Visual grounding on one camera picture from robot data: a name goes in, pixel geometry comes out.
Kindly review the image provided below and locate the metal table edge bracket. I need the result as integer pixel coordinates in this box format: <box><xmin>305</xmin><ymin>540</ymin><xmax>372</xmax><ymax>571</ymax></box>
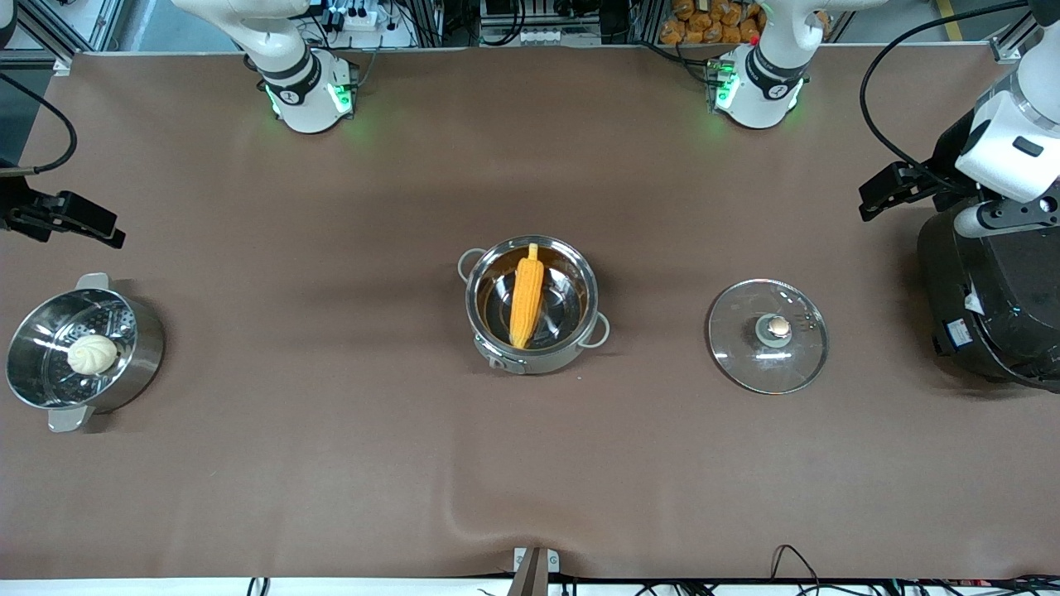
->
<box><xmin>513</xmin><ymin>546</ymin><xmax>561</xmax><ymax>596</ymax></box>

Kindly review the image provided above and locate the black looped cable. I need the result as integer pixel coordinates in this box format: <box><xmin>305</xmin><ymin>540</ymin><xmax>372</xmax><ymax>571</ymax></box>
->
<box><xmin>769</xmin><ymin>544</ymin><xmax>822</xmax><ymax>596</ymax></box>

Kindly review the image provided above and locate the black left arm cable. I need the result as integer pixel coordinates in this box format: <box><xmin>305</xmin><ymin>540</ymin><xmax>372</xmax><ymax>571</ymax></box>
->
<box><xmin>858</xmin><ymin>0</ymin><xmax>1036</xmax><ymax>183</ymax></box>

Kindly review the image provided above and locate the steel steamer pot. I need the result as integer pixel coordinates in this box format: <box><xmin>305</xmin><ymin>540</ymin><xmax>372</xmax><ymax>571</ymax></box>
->
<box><xmin>5</xmin><ymin>273</ymin><xmax>166</xmax><ymax>433</ymax></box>

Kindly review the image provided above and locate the white steamed bun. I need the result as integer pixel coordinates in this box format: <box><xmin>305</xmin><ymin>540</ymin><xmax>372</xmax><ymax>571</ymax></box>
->
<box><xmin>66</xmin><ymin>334</ymin><xmax>119</xmax><ymax>376</ymax></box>

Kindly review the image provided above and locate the yellow corn cob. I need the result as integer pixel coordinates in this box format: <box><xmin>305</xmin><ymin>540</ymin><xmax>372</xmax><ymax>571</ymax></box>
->
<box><xmin>508</xmin><ymin>243</ymin><xmax>546</xmax><ymax>350</ymax></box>

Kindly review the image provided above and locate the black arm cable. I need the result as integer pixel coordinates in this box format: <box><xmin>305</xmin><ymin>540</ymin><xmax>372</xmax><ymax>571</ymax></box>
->
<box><xmin>0</xmin><ymin>72</ymin><xmax>80</xmax><ymax>175</ymax></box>
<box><xmin>858</xmin><ymin>0</ymin><xmax>1036</xmax><ymax>183</ymax></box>

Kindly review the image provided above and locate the black round appliance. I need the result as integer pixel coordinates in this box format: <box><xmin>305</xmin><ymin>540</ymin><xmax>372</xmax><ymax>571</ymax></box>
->
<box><xmin>917</xmin><ymin>203</ymin><xmax>1060</xmax><ymax>392</ymax></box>

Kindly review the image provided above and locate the brown table mat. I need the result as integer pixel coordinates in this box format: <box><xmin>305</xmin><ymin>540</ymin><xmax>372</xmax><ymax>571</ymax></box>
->
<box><xmin>0</xmin><ymin>46</ymin><xmax>1060</xmax><ymax>580</ymax></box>

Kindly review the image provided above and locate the aluminium frame profile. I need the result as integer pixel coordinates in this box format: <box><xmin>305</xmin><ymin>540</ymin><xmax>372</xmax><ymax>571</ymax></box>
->
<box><xmin>10</xmin><ymin>0</ymin><xmax>125</xmax><ymax>77</ymax></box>
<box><xmin>990</xmin><ymin>0</ymin><xmax>1046</xmax><ymax>67</ymax></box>

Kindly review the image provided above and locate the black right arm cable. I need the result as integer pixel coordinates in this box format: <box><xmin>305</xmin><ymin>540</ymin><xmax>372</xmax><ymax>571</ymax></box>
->
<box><xmin>0</xmin><ymin>72</ymin><xmax>80</xmax><ymax>175</ymax></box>

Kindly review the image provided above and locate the bag of orange bread rolls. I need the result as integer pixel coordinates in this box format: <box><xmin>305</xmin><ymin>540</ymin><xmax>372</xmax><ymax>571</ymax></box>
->
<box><xmin>659</xmin><ymin>0</ymin><xmax>768</xmax><ymax>46</ymax></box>

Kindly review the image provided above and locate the glass pot lid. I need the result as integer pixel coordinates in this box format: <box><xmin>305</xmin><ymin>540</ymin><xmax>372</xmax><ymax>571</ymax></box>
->
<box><xmin>707</xmin><ymin>279</ymin><xmax>830</xmax><ymax>396</ymax></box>

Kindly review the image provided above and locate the steel pot with loop handles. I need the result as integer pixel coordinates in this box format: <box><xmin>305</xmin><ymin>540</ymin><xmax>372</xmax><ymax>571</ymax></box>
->
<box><xmin>458</xmin><ymin>235</ymin><xmax>611</xmax><ymax>377</ymax></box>

